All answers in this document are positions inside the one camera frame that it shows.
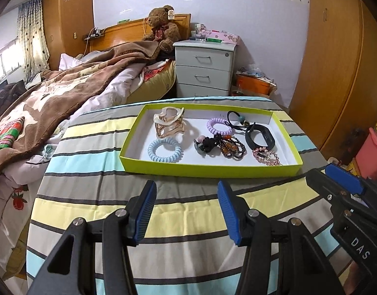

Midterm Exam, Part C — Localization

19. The clear plastic container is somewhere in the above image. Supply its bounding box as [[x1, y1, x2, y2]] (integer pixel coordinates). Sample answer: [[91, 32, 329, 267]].
[[190, 23, 207, 41]]

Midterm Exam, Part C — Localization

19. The black hair tie teal bead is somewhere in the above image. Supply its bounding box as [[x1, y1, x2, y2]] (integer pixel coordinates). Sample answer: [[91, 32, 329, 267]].
[[227, 111, 257, 130]]

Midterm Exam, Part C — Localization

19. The grey mouse hair tie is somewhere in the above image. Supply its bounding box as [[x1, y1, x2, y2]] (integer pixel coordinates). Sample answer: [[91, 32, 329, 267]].
[[193, 134, 221, 156]]

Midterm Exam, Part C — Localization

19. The brown teddy bear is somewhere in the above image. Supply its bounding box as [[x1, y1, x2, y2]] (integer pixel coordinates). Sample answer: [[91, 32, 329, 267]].
[[142, 4, 182, 53]]

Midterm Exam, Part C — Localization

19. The pink beaded hair clip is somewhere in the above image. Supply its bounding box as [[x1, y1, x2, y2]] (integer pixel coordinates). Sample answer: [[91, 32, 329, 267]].
[[252, 147, 281, 166]]

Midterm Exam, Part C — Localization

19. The wooden headboard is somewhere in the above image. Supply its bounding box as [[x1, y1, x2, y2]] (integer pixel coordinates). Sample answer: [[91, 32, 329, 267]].
[[89, 13, 192, 53]]

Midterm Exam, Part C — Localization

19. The brown blanket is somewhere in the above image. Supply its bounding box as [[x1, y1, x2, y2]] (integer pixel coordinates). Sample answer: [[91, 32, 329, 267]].
[[0, 40, 160, 185]]

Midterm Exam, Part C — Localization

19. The clear large hair claw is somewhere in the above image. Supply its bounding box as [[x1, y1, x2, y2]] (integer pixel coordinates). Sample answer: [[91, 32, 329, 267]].
[[154, 106, 187, 139]]

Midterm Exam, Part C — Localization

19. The striped tablecloth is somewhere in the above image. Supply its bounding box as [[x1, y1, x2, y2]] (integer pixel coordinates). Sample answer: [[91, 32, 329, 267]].
[[25, 96, 355, 295]]

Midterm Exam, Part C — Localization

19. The light blue spiral hair tie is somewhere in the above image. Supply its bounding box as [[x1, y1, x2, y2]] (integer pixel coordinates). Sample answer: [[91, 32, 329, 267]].
[[147, 138, 183, 163]]

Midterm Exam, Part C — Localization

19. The pink plastic bin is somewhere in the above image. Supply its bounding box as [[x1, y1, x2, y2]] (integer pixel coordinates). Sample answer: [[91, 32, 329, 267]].
[[355, 127, 377, 182]]

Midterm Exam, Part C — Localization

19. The window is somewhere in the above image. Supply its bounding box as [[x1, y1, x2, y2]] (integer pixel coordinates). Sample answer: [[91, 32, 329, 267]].
[[0, 35, 24, 88]]

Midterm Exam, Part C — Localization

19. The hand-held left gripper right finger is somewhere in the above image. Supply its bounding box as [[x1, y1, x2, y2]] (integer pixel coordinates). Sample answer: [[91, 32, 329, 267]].
[[217, 180, 346, 295]]

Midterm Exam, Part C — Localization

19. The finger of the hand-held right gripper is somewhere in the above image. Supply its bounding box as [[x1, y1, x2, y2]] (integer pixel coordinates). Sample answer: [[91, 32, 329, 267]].
[[325, 163, 377, 211], [305, 167, 355, 222]]

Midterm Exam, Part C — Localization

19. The dark cloth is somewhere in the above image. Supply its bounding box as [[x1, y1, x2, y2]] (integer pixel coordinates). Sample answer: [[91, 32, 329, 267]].
[[0, 80, 26, 114]]

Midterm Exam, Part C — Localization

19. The grey nightstand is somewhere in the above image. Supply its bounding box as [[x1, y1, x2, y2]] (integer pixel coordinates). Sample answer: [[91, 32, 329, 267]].
[[173, 39, 238, 99]]

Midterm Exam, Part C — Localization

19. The purple spiral hair tie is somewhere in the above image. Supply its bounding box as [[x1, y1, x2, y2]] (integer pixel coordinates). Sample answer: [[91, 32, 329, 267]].
[[206, 117, 234, 136]]

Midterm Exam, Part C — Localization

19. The yellow pillow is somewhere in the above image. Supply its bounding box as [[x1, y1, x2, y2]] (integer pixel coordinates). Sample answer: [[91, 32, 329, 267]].
[[128, 60, 177, 103]]

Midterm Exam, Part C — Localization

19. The green cardboard box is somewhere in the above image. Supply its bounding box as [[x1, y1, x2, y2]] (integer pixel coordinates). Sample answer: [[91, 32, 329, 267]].
[[119, 103, 303, 179]]

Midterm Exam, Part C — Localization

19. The orange storage box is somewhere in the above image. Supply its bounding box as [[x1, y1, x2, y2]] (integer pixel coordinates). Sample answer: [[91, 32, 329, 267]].
[[236, 74, 277, 97]]

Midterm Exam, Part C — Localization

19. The dark red bead bracelet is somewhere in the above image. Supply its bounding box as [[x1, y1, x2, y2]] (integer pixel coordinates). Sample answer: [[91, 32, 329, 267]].
[[218, 133, 247, 160]]

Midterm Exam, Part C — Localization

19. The black wristband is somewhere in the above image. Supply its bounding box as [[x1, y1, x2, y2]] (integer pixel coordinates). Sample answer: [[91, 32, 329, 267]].
[[245, 123, 277, 150]]

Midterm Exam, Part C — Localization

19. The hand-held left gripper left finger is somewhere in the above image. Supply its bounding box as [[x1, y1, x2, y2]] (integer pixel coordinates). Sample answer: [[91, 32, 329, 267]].
[[27, 180, 158, 295]]

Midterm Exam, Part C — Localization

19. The pink flowered box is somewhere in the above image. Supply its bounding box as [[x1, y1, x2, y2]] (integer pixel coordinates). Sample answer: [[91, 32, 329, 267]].
[[204, 29, 241, 44]]

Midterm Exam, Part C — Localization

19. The power strip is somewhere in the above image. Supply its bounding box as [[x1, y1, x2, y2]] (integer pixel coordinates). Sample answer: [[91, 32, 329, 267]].
[[82, 28, 106, 40]]

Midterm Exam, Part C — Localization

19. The dotted curtain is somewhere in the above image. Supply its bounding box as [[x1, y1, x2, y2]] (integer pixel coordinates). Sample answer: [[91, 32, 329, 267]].
[[16, 0, 50, 83]]

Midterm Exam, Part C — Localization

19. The wooden wardrobe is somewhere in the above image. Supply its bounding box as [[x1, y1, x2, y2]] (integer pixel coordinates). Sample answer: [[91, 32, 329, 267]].
[[288, 0, 377, 157], [42, 0, 95, 71]]

